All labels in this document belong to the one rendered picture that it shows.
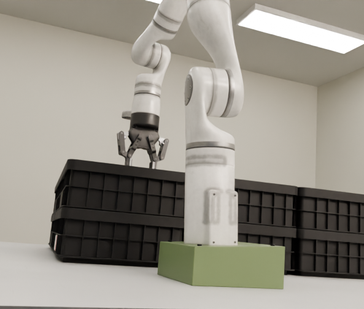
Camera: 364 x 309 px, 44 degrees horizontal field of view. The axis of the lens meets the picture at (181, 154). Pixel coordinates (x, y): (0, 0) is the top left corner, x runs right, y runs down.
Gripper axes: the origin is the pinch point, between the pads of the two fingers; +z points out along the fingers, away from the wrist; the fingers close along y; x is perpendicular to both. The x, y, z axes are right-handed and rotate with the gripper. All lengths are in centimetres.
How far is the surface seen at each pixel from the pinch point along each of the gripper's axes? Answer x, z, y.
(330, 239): -15, 14, 49
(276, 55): 271, -182, 231
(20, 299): -60, 23, -31
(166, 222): -9.5, 13.2, 4.4
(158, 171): -9.1, 1.4, 1.4
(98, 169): -7.4, 2.4, -12.5
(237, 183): -11.6, 1.9, 22.1
